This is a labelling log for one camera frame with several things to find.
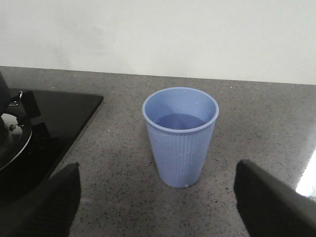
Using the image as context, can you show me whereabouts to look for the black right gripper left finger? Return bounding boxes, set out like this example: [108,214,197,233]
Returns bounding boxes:
[0,163,81,237]

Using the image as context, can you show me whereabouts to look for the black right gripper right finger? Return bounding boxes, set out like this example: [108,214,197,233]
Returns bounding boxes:
[234,159,316,237]

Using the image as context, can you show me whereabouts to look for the blue ribbed plastic cup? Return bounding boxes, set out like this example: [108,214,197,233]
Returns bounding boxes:
[142,87,219,188]

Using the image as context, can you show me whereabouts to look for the right black pot support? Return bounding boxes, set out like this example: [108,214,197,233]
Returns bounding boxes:
[6,90,41,125]

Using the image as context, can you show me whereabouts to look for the dark blue cooking pot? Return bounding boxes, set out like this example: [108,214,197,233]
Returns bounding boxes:
[0,72,11,115]

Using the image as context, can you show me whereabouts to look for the right gas burner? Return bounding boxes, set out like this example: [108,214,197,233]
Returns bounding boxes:
[0,112,33,170]

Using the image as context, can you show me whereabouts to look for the black glass gas stove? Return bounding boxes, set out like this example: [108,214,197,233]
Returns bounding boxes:
[0,88,103,206]

